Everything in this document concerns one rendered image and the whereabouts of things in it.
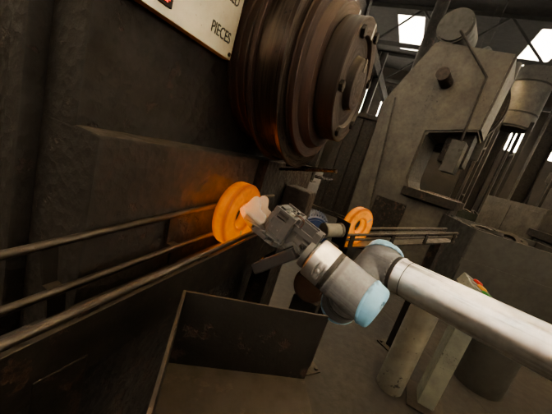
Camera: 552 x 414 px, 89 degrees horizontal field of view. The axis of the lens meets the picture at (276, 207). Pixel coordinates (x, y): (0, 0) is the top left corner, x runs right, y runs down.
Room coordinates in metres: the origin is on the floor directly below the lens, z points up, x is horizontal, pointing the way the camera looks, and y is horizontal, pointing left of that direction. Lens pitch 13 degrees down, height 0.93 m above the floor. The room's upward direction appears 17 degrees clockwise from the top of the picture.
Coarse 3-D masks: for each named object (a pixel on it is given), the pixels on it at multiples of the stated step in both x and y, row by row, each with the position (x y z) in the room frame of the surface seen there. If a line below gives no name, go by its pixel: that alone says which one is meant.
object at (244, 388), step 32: (192, 320) 0.32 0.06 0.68; (224, 320) 0.33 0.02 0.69; (256, 320) 0.34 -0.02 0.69; (288, 320) 0.35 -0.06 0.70; (320, 320) 0.36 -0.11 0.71; (192, 352) 0.33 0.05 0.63; (224, 352) 0.34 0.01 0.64; (256, 352) 0.35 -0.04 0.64; (288, 352) 0.36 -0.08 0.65; (160, 384) 0.20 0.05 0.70; (192, 384) 0.30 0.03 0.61; (224, 384) 0.32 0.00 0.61; (256, 384) 0.33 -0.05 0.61; (288, 384) 0.35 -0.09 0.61
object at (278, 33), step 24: (288, 0) 0.59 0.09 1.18; (312, 0) 0.61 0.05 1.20; (264, 24) 0.60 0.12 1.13; (288, 24) 0.57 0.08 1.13; (264, 48) 0.59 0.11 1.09; (288, 48) 0.58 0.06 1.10; (264, 72) 0.60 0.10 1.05; (288, 72) 0.60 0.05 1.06; (264, 96) 0.61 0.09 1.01; (264, 120) 0.64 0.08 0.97; (264, 144) 0.70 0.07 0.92; (288, 144) 0.70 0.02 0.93
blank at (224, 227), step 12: (228, 192) 0.60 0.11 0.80; (240, 192) 0.60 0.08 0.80; (252, 192) 0.65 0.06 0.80; (228, 204) 0.58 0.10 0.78; (240, 204) 0.61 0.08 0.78; (216, 216) 0.58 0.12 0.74; (228, 216) 0.58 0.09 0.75; (240, 216) 0.68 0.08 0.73; (216, 228) 0.58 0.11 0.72; (228, 228) 0.59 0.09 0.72; (240, 228) 0.64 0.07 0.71
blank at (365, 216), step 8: (360, 208) 1.12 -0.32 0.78; (352, 216) 1.09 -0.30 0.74; (360, 216) 1.11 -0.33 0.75; (368, 216) 1.14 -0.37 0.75; (352, 224) 1.09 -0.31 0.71; (360, 224) 1.17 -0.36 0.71; (368, 224) 1.15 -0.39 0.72; (352, 232) 1.10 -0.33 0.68; (360, 232) 1.14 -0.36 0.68; (368, 232) 1.17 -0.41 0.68
